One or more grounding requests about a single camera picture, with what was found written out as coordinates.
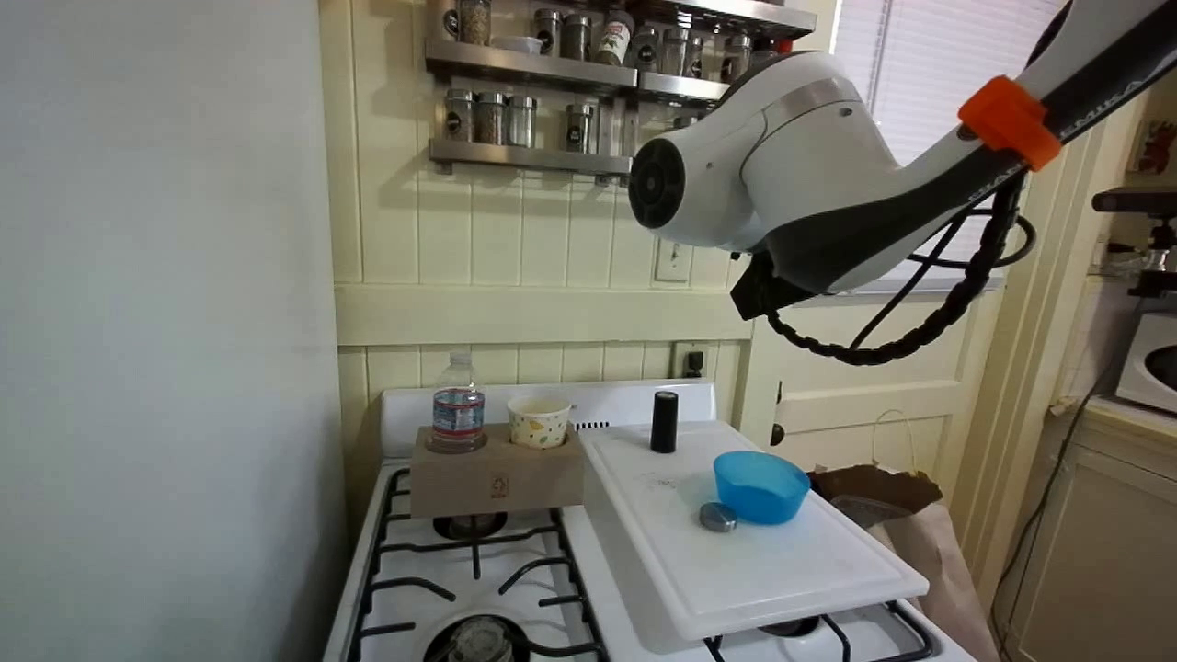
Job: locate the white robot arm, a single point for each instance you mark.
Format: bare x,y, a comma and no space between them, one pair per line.
795,175

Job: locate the white cutting board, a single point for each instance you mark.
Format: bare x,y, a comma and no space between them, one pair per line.
684,582

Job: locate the cardboard cup carrier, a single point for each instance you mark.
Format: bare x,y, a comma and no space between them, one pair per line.
494,475

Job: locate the metal spice rack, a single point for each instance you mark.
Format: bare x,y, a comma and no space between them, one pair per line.
564,86

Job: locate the brown paper bag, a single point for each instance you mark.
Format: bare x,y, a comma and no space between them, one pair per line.
906,512

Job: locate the patterned paper cup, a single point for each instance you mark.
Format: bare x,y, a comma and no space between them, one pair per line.
537,421

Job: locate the white wall outlet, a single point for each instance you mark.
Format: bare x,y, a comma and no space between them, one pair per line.
670,263

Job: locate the white gas stove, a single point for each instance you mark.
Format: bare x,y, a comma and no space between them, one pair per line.
534,586

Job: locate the clear water bottle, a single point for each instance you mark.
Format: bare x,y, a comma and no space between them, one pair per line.
456,410

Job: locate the black pepper grinder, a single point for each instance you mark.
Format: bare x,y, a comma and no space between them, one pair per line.
663,421

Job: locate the blue plastic bowl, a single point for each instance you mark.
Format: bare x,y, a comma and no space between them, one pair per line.
759,486

